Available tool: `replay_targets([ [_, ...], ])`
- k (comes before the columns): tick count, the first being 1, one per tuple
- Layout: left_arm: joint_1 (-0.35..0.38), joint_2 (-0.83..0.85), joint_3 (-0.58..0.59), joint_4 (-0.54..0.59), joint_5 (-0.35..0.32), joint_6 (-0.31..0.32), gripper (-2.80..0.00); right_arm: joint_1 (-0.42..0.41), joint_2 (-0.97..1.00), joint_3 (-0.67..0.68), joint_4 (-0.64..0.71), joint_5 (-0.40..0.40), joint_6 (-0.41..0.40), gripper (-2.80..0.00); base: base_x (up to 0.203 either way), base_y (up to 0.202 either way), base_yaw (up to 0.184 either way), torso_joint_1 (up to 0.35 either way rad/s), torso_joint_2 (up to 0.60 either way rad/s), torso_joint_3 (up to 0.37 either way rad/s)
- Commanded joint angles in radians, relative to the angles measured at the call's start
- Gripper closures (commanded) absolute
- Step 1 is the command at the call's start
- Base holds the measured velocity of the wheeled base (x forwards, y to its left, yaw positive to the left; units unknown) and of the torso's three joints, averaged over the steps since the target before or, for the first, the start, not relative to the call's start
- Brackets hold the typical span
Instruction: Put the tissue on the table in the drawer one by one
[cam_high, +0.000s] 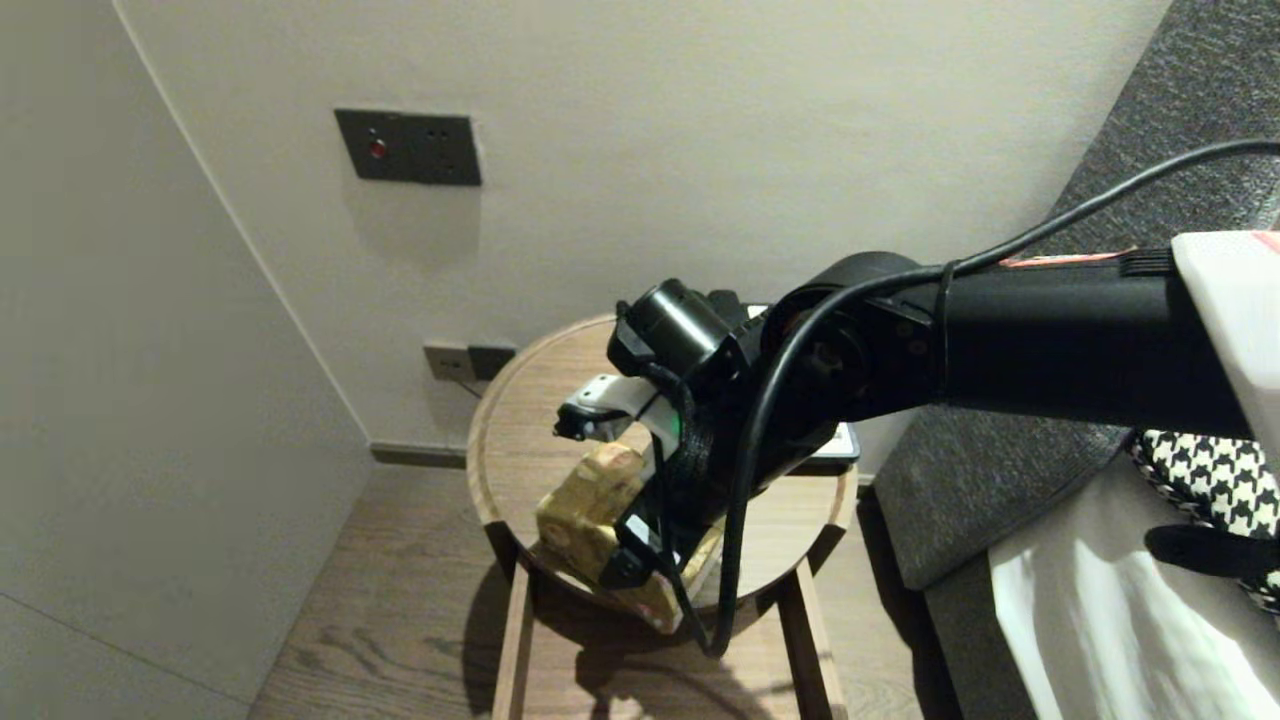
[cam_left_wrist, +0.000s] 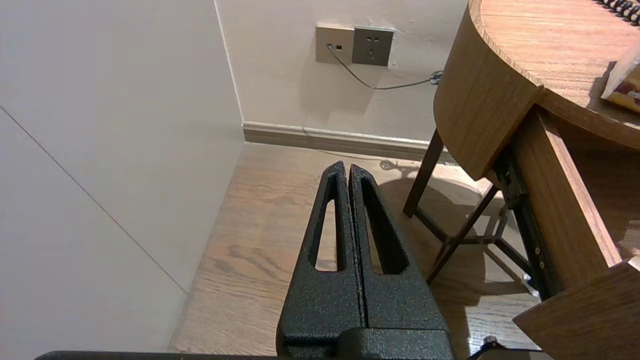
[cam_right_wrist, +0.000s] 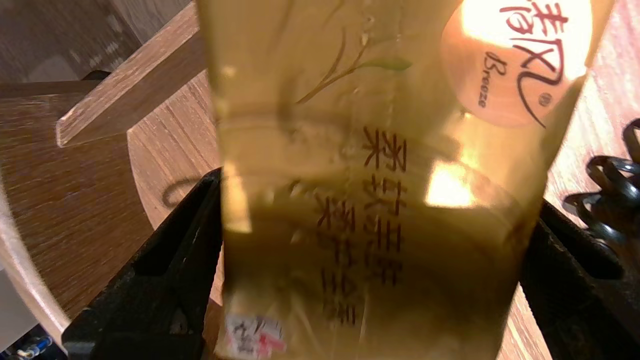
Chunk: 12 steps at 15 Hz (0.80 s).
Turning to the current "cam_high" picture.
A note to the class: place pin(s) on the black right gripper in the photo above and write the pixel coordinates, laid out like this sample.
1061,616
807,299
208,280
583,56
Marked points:
700,340

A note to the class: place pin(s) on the gold tissue pack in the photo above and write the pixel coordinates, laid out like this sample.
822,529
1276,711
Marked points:
580,510

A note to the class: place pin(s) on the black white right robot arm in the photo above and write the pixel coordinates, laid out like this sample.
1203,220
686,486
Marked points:
1050,340

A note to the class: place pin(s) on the round wooden bedside table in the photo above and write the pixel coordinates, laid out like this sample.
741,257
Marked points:
530,400

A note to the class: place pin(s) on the black and white desk telephone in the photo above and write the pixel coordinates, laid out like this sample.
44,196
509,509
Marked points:
835,450

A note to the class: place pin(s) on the black telephone handset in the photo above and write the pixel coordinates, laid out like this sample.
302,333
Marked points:
728,298

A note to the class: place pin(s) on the grey fabric headboard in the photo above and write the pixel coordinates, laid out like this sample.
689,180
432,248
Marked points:
1000,490

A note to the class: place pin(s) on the white bed sheet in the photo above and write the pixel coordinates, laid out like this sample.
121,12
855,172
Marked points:
1100,640

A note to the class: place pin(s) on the houndstooth pillow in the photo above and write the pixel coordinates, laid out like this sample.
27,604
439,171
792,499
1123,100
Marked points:
1210,480

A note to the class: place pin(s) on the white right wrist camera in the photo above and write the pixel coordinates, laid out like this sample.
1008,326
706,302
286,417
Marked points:
610,400

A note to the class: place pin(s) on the grey wall baseboard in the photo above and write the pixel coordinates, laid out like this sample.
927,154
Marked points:
415,456

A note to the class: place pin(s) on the dark wall power socket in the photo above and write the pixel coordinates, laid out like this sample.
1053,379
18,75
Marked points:
490,360

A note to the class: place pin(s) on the beige wall data socket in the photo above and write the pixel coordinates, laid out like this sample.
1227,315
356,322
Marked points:
445,362

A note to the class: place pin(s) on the grey upholstered bed frame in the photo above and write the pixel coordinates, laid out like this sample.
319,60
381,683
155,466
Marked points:
970,650

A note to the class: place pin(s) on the dark wall switch panel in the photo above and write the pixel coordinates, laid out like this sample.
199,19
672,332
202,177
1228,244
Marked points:
410,147

